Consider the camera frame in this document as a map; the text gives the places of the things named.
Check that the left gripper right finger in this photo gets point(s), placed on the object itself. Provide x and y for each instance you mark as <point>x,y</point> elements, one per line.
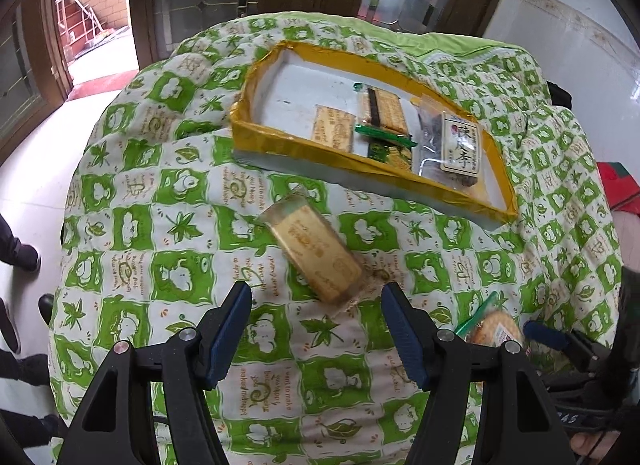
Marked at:
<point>518,422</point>

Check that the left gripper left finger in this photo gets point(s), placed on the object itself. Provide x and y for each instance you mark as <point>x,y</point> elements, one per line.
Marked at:
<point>114,423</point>

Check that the beige cracker pack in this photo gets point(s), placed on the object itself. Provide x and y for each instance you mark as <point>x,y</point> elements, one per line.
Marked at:
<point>333,128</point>

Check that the clear preserved plum bag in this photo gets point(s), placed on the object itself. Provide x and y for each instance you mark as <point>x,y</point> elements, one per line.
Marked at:
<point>450,146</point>

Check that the dark green cracker pack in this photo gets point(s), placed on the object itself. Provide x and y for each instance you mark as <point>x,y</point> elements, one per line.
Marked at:
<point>396,156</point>

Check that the right hand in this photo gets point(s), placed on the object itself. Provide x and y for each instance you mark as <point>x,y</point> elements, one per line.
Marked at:
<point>611,447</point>

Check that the round scallion cracker pack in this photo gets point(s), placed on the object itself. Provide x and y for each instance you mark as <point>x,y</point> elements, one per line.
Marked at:
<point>490,325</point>

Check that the green patterned quilt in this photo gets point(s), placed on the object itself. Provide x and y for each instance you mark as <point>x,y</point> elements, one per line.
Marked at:
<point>160,221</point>

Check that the dark shoe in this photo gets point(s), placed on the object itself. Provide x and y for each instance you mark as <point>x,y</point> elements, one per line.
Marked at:
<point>16,254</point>
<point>45,307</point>

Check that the small golden cracker pack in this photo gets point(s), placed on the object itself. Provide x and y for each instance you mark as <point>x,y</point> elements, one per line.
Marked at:
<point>315,250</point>

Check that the red cloth item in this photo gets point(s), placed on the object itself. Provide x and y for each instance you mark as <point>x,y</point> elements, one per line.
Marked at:
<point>621,190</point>

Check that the yellow-rimmed white foam tray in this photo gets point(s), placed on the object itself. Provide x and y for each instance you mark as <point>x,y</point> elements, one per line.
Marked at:
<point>272,120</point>

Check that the metal stair railing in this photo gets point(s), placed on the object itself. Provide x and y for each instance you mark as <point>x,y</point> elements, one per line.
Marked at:
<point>78,27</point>

